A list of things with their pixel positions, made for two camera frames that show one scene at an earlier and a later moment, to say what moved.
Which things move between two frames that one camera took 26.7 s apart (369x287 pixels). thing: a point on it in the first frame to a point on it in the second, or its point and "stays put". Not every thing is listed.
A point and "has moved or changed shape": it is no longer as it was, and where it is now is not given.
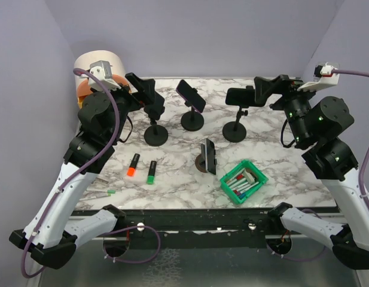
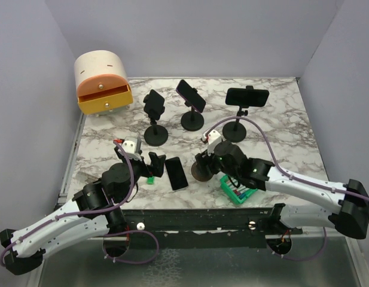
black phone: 242,97 stays put
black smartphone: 210,160 has moved or changed shape
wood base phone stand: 200,161 has moved or changed shape
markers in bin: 239,183 stays put
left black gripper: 145,89 to 158,164
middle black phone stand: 192,121 stays put
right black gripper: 280,84 to 204,158
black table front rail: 203,228 stays put
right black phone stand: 235,131 stays put
